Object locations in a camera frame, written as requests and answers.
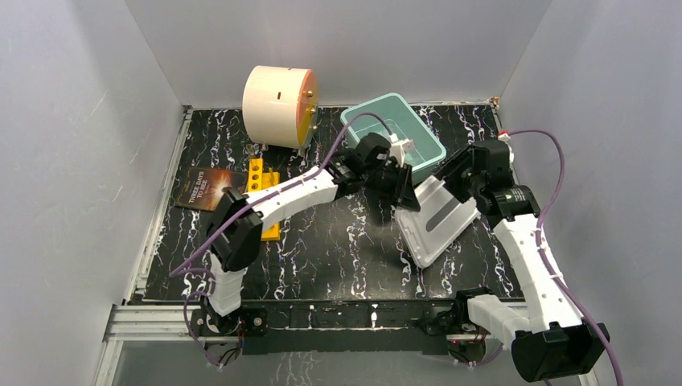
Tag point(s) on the white bin lid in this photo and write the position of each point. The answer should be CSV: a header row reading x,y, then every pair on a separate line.
x,y
441,220

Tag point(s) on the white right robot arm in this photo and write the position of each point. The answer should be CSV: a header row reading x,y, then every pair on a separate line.
x,y
555,339

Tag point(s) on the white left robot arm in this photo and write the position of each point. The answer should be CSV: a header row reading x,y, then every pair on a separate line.
x,y
376,164

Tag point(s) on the aluminium frame rail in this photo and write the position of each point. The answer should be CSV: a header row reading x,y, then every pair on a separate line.
x,y
166,322

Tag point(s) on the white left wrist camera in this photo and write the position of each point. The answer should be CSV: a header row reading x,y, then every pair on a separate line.
x,y
399,148

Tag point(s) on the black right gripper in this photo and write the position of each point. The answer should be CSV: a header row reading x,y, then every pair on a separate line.
x,y
462,159

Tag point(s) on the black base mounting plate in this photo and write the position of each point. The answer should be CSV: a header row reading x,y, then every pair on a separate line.
x,y
354,341

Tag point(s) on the yellow test tube rack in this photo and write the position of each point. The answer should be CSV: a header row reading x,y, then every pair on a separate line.
x,y
261,178

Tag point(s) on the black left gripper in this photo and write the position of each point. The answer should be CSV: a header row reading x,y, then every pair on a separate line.
x,y
397,186

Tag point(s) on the teal plastic bin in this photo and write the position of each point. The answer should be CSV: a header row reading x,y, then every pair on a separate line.
x,y
404,122

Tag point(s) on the white cylindrical drum device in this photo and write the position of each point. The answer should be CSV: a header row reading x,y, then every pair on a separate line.
x,y
279,106

